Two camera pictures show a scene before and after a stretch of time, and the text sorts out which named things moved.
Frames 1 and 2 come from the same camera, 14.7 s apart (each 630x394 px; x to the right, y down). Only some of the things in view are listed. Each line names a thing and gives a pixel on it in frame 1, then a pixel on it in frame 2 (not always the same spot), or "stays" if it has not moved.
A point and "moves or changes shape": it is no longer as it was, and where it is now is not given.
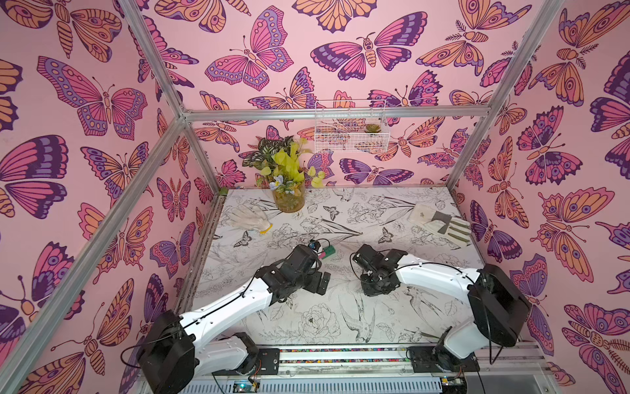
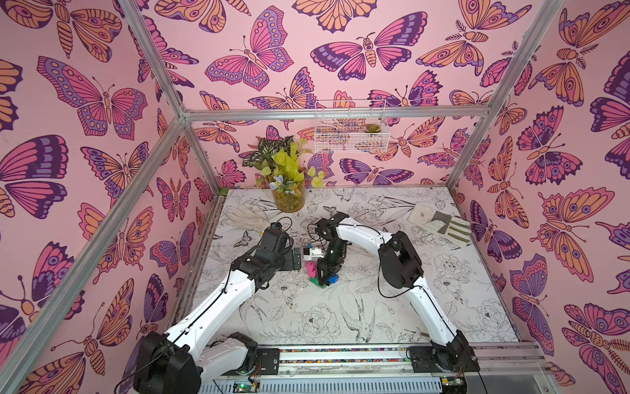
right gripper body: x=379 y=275 → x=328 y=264
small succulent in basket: x=372 y=128 stays
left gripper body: x=311 y=282 → x=285 y=261
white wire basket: x=351 y=126 stays
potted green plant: x=278 y=159 stays
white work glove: x=249 y=217 stays
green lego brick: x=329 y=250 moves or changes shape
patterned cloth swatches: x=454 y=230 stays
